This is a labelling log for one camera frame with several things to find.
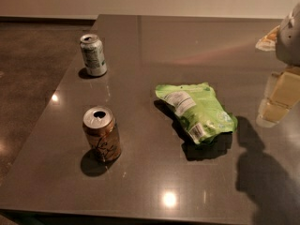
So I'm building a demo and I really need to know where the green white 7up can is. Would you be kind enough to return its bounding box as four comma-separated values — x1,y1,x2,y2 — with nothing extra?
80,34,107,77

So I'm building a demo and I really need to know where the brown gold soda can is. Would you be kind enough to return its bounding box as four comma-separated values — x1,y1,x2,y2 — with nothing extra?
82,106,121,163

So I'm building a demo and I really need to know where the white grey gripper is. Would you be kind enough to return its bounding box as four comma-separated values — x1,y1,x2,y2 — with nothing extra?
255,3,300,128

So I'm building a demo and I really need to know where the green rice chip bag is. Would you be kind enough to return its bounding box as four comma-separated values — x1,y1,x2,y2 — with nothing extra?
156,82,237,145

